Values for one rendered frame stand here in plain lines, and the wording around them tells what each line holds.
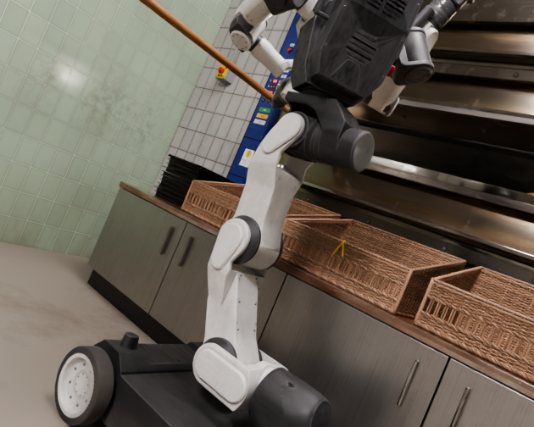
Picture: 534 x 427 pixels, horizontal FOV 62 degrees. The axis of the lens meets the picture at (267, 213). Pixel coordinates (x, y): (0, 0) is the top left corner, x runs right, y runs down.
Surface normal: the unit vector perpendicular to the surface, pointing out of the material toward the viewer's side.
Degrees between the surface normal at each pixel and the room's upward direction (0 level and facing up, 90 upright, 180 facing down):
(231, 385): 90
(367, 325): 90
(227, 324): 90
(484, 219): 70
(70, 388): 90
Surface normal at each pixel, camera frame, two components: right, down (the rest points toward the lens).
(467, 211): -0.41, -0.55
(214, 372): -0.57, -0.25
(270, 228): 0.81, -0.03
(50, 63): 0.71, 0.30
